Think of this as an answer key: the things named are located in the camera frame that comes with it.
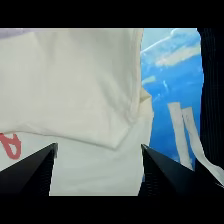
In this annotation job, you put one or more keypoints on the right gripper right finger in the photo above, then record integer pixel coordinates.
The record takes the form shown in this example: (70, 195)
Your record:
(166, 180)

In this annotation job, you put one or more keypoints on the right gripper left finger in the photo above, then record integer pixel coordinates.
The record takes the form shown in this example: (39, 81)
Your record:
(30, 176)

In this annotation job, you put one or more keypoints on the cream T-shirt with red print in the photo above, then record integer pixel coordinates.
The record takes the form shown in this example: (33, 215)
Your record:
(73, 86)

